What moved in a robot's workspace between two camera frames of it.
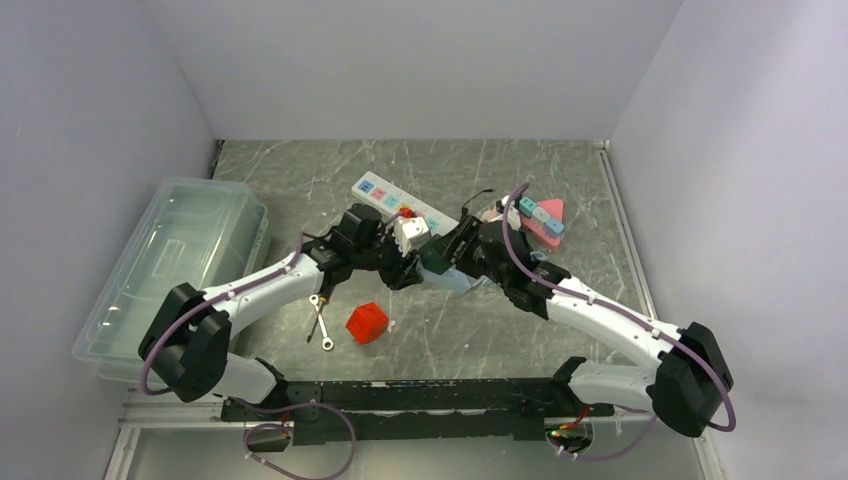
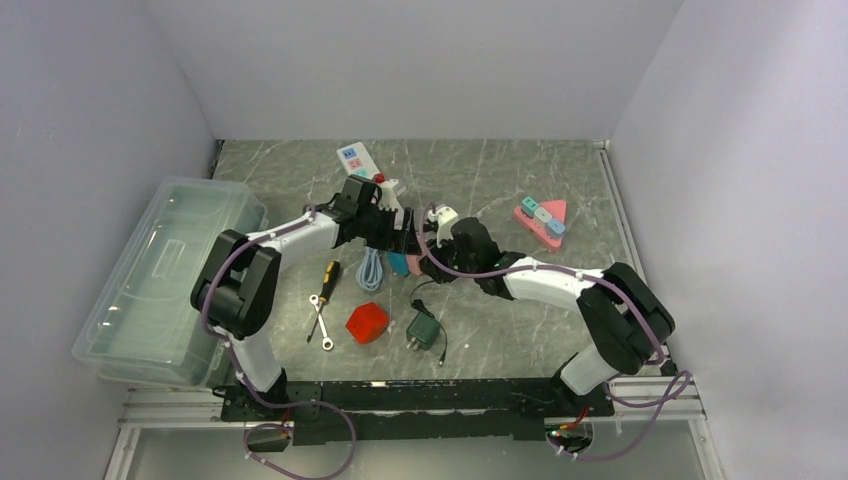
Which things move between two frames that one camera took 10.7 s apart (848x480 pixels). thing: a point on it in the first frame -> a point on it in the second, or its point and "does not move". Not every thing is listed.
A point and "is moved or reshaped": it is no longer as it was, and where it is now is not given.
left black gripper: (403, 270) -> (396, 240)
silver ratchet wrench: (327, 342) does not move
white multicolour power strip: (390, 198) -> (356, 161)
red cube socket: (367, 322) does not move
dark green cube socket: (438, 254) is moved or reshaped
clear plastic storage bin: (205, 233) does not move
